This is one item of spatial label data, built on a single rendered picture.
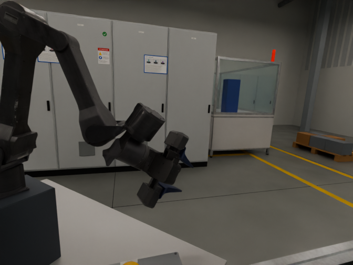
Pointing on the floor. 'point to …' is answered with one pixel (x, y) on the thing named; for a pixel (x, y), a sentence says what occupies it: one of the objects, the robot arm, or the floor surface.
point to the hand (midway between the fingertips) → (177, 174)
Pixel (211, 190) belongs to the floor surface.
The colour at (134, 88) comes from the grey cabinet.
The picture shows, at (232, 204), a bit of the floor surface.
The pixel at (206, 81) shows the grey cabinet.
